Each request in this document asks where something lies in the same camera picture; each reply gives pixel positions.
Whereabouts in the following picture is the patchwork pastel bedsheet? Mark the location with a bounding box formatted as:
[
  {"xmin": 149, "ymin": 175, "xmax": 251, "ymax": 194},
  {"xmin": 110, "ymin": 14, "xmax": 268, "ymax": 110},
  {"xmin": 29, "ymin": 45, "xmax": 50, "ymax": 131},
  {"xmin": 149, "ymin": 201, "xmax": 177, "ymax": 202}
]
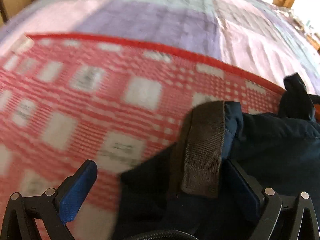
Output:
[{"xmin": 0, "ymin": 0, "xmax": 320, "ymax": 95}]

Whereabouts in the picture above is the red checked mat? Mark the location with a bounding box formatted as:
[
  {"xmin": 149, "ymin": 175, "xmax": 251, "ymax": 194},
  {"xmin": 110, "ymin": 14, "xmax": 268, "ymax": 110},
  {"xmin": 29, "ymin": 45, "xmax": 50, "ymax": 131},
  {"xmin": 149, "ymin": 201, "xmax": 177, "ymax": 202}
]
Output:
[{"xmin": 0, "ymin": 32, "xmax": 285, "ymax": 240}]

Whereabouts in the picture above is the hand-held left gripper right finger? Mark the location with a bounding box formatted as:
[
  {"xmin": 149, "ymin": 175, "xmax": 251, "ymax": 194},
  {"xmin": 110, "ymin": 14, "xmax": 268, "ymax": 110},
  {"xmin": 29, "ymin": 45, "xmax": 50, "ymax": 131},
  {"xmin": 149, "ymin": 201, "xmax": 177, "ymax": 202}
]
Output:
[{"xmin": 222, "ymin": 158, "xmax": 320, "ymax": 240}]

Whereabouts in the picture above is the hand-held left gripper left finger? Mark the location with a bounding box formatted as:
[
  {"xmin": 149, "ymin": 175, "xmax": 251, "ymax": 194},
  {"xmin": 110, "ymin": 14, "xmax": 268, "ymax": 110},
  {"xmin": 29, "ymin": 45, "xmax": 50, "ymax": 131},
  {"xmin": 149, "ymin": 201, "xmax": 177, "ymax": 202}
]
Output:
[{"xmin": 0, "ymin": 159, "xmax": 98, "ymax": 240}]

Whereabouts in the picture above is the wooden nightstand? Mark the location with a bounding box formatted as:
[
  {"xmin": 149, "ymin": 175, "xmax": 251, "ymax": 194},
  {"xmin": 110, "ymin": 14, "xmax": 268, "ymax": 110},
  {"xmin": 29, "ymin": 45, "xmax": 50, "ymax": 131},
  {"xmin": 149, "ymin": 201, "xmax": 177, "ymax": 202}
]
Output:
[{"xmin": 307, "ymin": 34, "xmax": 320, "ymax": 53}]

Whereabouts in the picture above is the navy blue jacket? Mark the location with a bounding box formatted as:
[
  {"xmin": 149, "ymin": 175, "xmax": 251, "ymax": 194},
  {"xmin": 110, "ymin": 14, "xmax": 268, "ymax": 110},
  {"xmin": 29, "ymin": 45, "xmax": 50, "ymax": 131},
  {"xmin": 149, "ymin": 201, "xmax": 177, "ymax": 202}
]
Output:
[{"xmin": 114, "ymin": 73, "xmax": 320, "ymax": 240}]

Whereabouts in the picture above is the black braided cable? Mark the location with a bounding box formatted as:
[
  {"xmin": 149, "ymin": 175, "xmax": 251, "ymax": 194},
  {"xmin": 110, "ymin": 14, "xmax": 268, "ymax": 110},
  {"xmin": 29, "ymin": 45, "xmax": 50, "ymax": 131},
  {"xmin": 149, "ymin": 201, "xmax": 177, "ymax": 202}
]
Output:
[{"xmin": 122, "ymin": 230, "xmax": 198, "ymax": 240}]

